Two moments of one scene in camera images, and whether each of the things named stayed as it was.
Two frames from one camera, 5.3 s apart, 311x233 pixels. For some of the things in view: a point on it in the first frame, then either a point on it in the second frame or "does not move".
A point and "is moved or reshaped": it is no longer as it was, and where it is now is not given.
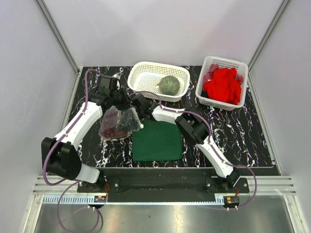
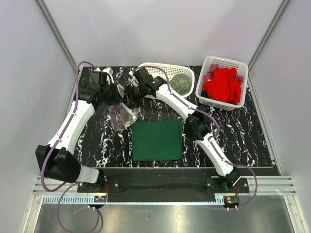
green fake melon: [169, 85] is moved or reshaped
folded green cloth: [157, 141] does not move
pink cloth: [211, 68] does not move
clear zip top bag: [118, 124] is moved or reshaped
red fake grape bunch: [109, 129] to [117, 117]
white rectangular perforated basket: [242, 69] does not move
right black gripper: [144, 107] to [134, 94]
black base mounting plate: [163, 185] does not move
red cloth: [224, 86] does not move
